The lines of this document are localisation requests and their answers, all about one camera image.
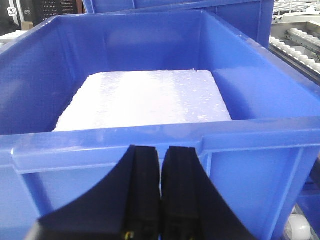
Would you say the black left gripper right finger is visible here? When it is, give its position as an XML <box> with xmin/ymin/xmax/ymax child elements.
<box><xmin>161</xmin><ymin>146</ymin><xmax>255</xmax><ymax>240</ymax></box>

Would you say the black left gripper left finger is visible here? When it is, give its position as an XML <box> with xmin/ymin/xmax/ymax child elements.
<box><xmin>25</xmin><ymin>145</ymin><xmax>160</xmax><ymax>240</ymax></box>

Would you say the large blue crate front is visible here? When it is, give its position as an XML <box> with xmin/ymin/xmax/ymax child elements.
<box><xmin>0</xmin><ymin>10</ymin><xmax>320</xmax><ymax>240</ymax></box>

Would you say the white foam sheet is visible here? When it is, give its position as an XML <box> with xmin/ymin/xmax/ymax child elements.
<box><xmin>55</xmin><ymin>69</ymin><xmax>232</xmax><ymax>132</ymax></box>

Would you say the white roller track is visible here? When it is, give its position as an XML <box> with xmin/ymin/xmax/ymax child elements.
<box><xmin>269</xmin><ymin>36</ymin><xmax>320</xmax><ymax>81</ymax></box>
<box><xmin>286</xmin><ymin>28</ymin><xmax>320</xmax><ymax>52</ymax></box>

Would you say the blue crate rear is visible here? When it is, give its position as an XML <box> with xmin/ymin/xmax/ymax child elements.
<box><xmin>82</xmin><ymin>0</ymin><xmax>275</xmax><ymax>50</ymax></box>

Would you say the white roller track far right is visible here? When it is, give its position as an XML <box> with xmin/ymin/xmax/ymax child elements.
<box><xmin>286</xmin><ymin>28</ymin><xmax>320</xmax><ymax>52</ymax></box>

